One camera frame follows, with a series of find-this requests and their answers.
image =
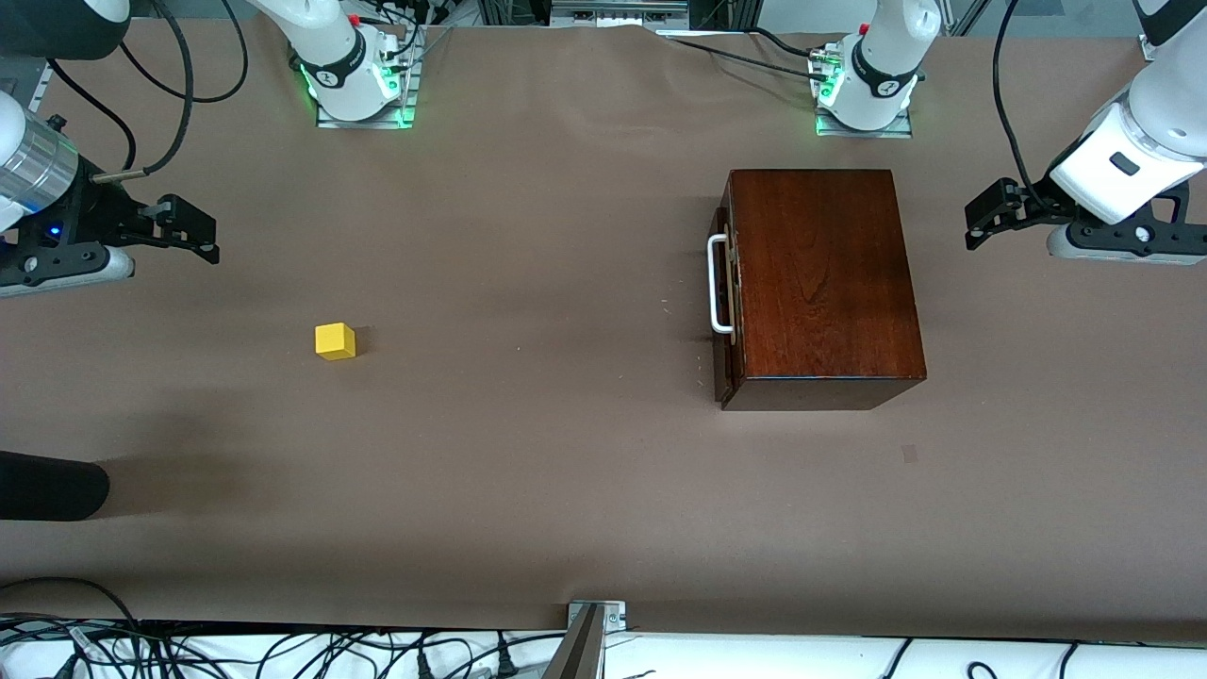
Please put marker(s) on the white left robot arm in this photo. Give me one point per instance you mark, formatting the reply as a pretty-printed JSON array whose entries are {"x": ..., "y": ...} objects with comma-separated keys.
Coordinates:
[{"x": 1160, "y": 123}]

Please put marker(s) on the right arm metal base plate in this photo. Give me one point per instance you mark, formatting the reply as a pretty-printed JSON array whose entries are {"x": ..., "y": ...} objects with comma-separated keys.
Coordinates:
[{"x": 330, "y": 123}]

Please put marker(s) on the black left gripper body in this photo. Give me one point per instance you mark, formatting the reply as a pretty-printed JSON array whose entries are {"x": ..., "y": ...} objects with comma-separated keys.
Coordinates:
[{"x": 1030, "y": 205}]

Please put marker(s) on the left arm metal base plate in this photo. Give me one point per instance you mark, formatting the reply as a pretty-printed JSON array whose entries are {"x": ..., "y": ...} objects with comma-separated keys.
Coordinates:
[{"x": 849, "y": 132}]

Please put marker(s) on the aluminium equipment rack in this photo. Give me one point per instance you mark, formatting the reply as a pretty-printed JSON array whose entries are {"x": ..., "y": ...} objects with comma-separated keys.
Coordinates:
[{"x": 613, "y": 11}]

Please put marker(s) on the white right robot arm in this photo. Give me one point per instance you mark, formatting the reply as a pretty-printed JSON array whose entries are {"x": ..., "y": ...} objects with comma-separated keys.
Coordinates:
[{"x": 330, "y": 47}]

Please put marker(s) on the aluminium frame rail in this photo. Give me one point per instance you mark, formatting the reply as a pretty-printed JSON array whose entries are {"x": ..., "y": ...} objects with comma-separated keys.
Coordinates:
[
  {"x": 40, "y": 94},
  {"x": 1146, "y": 49}
]

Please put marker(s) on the black cylinder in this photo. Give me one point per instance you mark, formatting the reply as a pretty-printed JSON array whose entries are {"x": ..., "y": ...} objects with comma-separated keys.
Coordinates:
[{"x": 47, "y": 486}]

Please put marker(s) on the brown paper table cover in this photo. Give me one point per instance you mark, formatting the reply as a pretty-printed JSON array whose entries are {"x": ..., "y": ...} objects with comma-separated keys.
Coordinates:
[{"x": 519, "y": 471}]

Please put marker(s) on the dark brown wooden cabinet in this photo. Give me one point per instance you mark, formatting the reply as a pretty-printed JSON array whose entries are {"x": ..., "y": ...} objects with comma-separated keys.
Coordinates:
[{"x": 820, "y": 283}]

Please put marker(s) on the yellow cube block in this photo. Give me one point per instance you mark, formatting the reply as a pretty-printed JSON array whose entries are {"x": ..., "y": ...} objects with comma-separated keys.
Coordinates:
[{"x": 335, "y": 341}]

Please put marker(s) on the silver metal bracket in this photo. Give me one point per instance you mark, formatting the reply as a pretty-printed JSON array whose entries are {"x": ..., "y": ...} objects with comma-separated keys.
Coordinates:
[{"x": 613, "y": 615}]

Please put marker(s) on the dark metal post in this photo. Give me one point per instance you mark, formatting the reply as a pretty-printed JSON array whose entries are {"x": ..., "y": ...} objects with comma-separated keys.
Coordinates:
[{"x": 577, "y": 655}]

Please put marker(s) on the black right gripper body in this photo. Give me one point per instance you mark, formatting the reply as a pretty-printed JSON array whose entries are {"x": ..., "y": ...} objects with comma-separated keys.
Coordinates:
[{"x": 94, "y": 209}]

